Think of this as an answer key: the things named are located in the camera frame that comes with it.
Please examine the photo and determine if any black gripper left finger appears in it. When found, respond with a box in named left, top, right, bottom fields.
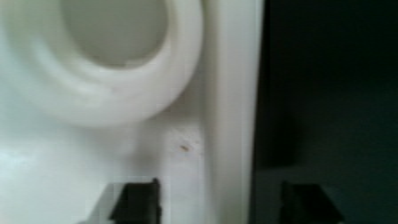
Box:
left=108, top=179, right=162, bottom=224

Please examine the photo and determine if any white square tabletop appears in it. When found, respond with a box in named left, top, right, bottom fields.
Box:
left=0, top=0, right=265, bottom=224

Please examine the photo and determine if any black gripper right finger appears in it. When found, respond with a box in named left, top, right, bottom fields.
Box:
left=279, top=182, right=345, bottom=224

